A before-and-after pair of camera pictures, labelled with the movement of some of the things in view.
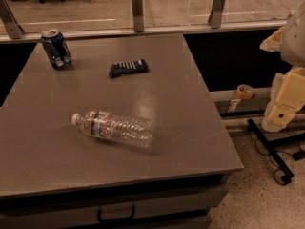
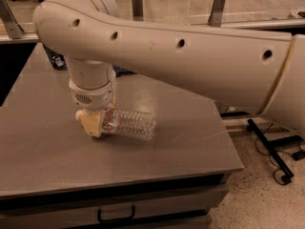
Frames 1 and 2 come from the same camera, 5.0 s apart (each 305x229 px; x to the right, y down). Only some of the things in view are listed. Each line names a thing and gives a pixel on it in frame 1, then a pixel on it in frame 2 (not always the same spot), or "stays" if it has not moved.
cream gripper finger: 277,116 → 91,121
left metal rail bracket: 13,29 stays
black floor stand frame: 273,143 stays
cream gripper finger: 274,42 → 112,102
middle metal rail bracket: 137,7 stays
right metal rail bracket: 218,6 stays
